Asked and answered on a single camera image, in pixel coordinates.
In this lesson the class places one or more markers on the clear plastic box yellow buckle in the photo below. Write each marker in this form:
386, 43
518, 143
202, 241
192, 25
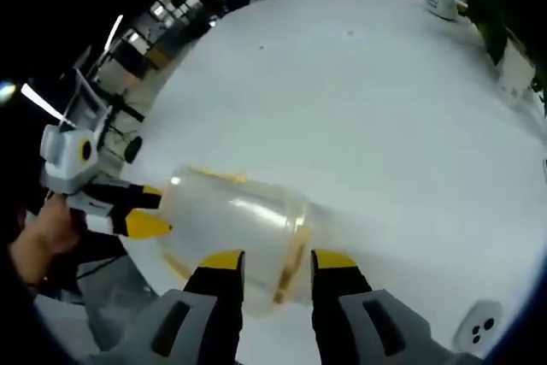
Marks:
231, 228

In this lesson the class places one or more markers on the green potted plant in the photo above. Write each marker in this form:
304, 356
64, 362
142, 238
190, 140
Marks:
491, 6

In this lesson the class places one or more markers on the black desk stand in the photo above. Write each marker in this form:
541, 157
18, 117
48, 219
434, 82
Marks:
133, 149

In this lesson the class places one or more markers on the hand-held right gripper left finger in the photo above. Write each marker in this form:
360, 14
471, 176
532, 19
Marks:
179, 331

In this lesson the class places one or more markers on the person's left hand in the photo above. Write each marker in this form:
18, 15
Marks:
47, 232

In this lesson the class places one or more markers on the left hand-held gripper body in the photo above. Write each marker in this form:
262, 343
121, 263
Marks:
68, 160

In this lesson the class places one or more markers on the white framed monitor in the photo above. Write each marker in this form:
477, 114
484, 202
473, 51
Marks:
87, 100

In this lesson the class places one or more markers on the yellow cabinet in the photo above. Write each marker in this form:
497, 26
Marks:
156, 58

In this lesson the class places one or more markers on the ceiling light strip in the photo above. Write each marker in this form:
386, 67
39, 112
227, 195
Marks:
42, 102
114, 31

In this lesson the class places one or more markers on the grey mesh chair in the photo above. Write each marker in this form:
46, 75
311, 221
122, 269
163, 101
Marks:
64, 322

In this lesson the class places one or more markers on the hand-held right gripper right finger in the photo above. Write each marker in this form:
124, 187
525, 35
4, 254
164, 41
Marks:
376, 331

